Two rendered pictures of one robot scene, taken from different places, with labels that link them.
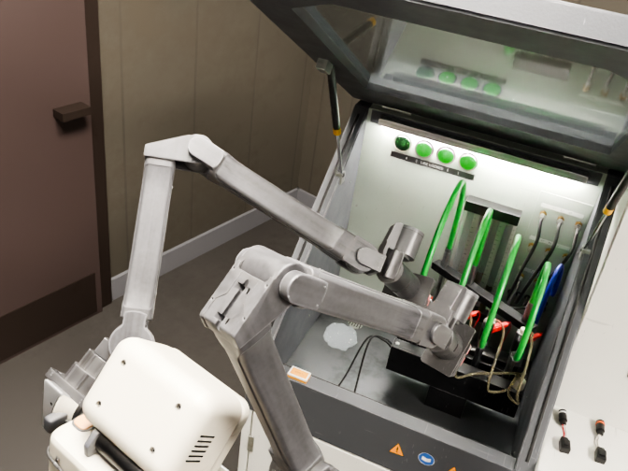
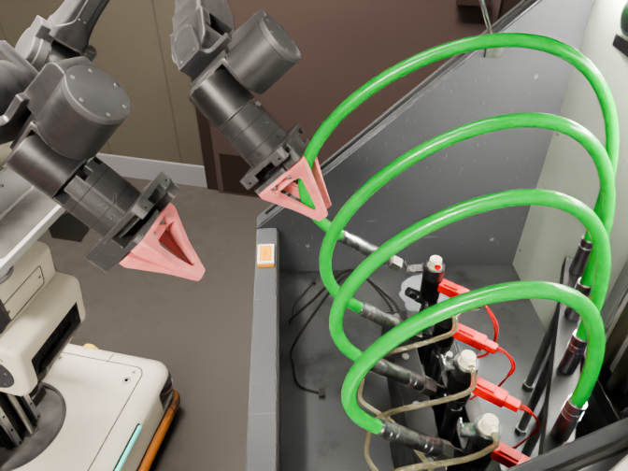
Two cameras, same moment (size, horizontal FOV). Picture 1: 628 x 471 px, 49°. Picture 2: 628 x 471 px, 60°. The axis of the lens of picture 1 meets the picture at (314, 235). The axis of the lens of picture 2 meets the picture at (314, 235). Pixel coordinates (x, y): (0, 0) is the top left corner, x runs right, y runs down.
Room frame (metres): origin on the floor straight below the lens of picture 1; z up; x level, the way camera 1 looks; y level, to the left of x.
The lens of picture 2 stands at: (1.01, -0.74, 1.62)
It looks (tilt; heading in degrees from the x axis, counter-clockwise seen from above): 39 degrees down; 68
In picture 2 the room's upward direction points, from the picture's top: straight up
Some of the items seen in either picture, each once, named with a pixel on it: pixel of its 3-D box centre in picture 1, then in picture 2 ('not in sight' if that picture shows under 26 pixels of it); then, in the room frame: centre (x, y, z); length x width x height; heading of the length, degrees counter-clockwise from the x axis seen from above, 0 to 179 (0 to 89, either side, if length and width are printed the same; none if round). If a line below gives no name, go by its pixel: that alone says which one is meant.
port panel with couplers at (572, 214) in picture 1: (547, 250); not in sight; (1.53, -0.61, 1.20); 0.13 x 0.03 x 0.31; 71
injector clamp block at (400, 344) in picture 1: (452, 378); (432, 433); (1.32, -0.41, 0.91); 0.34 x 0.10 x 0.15; 71
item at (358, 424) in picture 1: (378, 433); (267, 384); (1.14, -0.22, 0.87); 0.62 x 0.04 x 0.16; 71
